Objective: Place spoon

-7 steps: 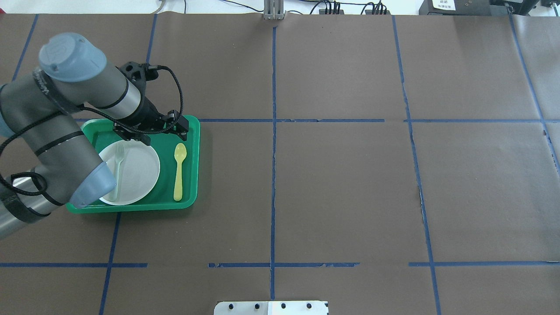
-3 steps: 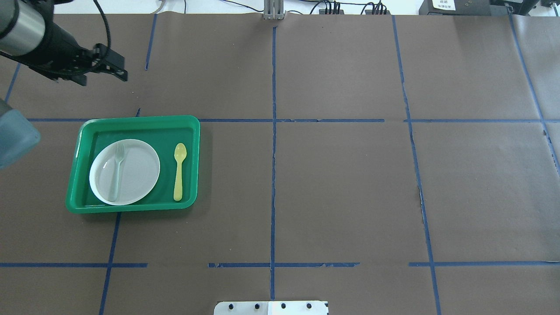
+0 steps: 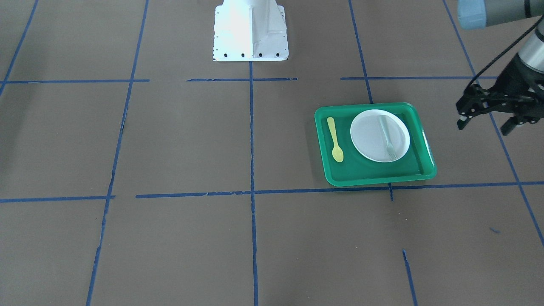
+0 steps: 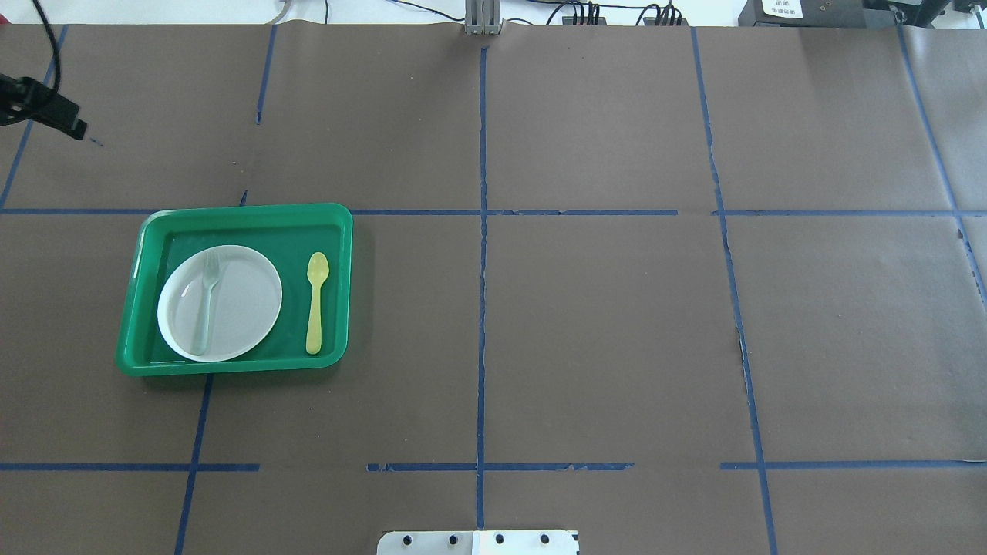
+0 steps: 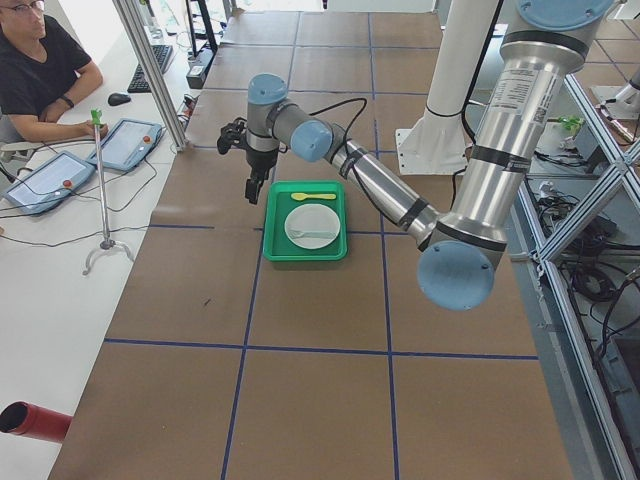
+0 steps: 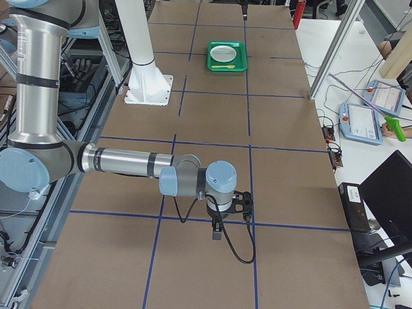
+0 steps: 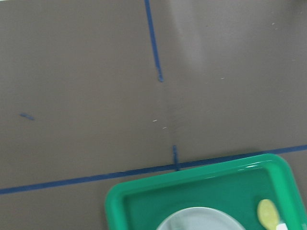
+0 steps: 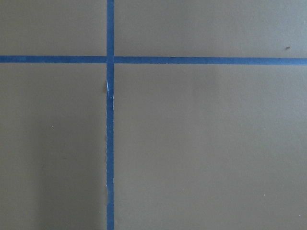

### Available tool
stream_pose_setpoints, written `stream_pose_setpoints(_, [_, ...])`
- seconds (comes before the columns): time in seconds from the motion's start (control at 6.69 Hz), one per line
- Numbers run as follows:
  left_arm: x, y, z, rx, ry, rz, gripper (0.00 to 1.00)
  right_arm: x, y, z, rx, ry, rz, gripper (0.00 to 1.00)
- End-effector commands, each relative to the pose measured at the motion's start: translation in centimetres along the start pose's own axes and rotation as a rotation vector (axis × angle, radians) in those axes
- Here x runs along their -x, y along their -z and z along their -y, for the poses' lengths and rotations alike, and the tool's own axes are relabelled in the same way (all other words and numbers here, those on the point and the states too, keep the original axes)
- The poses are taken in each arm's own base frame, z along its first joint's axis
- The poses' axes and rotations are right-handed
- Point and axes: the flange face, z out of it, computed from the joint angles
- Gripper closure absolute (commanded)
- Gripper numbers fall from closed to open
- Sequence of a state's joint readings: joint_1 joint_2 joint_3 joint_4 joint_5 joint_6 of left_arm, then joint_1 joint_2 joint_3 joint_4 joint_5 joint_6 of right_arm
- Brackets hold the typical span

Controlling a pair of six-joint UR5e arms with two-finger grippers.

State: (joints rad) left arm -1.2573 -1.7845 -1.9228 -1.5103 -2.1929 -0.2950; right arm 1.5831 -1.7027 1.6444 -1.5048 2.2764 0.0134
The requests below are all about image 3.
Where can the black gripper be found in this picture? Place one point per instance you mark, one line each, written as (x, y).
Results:
(519, 77)

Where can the yellow plastic spoon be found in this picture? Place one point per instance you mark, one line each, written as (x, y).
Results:
(336, 151)

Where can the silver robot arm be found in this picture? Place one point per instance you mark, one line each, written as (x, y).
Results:
(479, 14)

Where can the pale green plastic fork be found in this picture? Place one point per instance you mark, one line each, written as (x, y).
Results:
(391, 151)

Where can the white round plate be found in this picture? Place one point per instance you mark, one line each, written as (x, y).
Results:
(367, 136)

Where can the green plastic tray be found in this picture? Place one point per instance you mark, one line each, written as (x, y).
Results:
(355, 170)

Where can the white camera post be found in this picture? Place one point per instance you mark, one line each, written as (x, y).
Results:
(250, 30)

